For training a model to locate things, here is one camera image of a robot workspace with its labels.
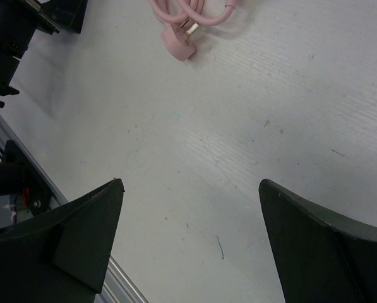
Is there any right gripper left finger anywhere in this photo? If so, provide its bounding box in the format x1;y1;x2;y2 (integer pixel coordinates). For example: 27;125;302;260
0;179;124;302

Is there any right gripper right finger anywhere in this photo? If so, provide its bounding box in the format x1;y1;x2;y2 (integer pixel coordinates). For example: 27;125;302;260
259;179;377;302

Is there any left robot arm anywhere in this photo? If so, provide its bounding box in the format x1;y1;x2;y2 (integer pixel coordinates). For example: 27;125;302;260
0;0;88;108

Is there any aluminium front rail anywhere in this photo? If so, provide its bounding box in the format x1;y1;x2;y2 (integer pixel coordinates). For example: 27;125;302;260
0;115;145;302

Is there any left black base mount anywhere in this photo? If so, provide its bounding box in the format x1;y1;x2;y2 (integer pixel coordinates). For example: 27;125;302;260
0;140;52;216

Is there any pink coiled cord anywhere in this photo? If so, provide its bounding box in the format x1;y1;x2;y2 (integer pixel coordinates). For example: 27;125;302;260
148;0;235;61

